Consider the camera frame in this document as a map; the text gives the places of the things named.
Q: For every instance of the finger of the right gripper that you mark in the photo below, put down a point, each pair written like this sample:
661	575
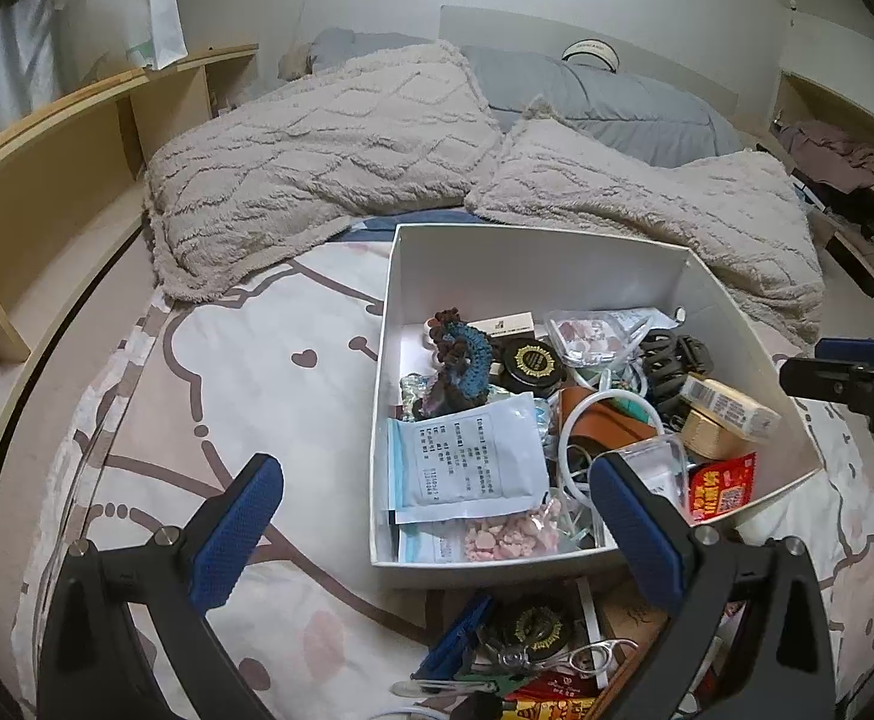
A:
849	350
818	379

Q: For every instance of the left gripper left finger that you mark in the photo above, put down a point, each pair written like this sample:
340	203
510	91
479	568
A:
92	664

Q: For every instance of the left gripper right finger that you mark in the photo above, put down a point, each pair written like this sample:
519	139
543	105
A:
779	664

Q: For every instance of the yellow barcode box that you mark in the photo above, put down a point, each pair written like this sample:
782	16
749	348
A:
741	415

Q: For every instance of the white medicine sachet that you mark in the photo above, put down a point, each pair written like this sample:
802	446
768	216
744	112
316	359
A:
480	463

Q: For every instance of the red packet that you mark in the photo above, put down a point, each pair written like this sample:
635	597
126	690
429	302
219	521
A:
721	486

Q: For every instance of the closet shelf with clothes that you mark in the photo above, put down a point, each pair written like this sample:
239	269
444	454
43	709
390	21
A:
831	141

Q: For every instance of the round black tin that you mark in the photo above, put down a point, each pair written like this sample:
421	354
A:
530	366

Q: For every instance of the grey pillow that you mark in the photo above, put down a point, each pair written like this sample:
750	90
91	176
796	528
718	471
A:
649	120

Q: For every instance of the white cardboard shoe box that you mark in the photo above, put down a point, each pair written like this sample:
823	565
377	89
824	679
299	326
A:
487	271

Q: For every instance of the blue metallic lighter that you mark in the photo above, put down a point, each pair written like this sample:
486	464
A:
446	659

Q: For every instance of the white headphones on bed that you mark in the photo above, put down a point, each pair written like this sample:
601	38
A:
595	52

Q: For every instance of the wooden side shelf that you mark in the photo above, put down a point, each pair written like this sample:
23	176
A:
71	183

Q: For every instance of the beige textured blanket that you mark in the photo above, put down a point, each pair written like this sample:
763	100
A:
409	129

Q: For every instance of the grey curtain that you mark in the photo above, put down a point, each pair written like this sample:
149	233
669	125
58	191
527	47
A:
29	72

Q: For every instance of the white paper shopping bag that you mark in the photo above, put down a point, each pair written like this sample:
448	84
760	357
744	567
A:
152	33

